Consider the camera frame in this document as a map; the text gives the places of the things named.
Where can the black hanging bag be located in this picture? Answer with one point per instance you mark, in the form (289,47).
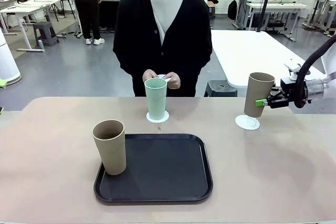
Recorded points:
(232,10)

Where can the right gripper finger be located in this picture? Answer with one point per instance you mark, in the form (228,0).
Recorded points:
(276,91)
(275,102)

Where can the person's left forearm black sleeve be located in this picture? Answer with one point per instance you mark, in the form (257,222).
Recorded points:
(195,62)

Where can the person in black cardigan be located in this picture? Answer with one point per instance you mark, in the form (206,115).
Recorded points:
(136,32)

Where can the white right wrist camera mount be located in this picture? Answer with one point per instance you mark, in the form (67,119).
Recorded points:
(291,66)

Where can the grey plastic step stool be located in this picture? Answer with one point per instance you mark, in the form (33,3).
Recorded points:
(44,31)

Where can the tall pale green cup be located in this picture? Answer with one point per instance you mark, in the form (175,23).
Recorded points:
(156,100)

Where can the black plastic stool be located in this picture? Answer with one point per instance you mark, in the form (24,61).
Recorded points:
(220,89)

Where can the black tripod pole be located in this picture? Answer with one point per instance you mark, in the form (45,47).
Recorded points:
(265,3)

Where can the person's right forearm black sleeve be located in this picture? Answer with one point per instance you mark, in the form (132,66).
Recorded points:
(131,64)

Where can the white lab desk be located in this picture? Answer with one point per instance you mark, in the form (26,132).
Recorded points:
(275,6)
(31,5)

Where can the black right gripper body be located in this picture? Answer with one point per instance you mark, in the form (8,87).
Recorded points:
(288,90)

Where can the small green object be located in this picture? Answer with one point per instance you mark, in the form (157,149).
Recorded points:
(3,83)

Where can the small grey bottle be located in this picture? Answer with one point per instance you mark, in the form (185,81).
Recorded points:
(41,45)

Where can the tall brown cup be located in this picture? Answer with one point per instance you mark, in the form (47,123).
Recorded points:
(258,95)
(111,150)

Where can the person's left hand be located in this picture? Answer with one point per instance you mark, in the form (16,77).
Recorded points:
(175,81)

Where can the black plastic tray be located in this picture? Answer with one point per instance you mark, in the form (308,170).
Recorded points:
(162,176)

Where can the person's right hand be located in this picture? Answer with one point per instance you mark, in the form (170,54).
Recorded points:
(151,74)

